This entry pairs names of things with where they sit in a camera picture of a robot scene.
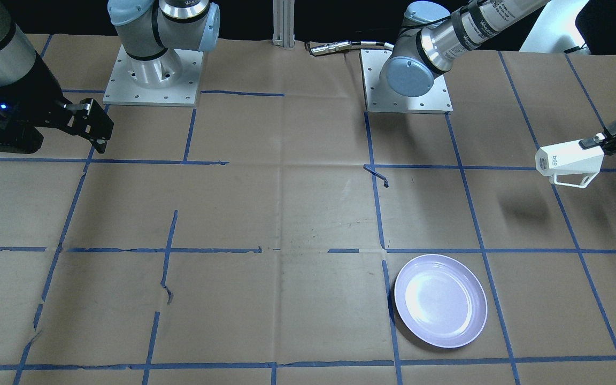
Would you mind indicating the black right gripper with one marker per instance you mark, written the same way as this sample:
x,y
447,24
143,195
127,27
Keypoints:
x,y
41,92

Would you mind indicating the white faceted mug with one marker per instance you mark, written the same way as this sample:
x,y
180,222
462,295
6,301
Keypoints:
x,y
569,163

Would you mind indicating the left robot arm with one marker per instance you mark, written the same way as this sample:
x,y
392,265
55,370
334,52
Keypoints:
x,y
428,42

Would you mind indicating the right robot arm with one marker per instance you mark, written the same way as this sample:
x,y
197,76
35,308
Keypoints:
x,y
150,32

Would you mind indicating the lilac round plate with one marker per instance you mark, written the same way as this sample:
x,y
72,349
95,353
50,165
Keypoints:
x,y
440,301

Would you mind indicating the brown paper table cover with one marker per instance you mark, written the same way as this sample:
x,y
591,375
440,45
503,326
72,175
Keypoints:
x,y
256,238

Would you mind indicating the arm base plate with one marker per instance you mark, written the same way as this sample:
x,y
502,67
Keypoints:
x,y
402,85
170,80

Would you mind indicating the aluminium frame post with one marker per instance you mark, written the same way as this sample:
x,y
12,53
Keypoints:
x,y
283,24

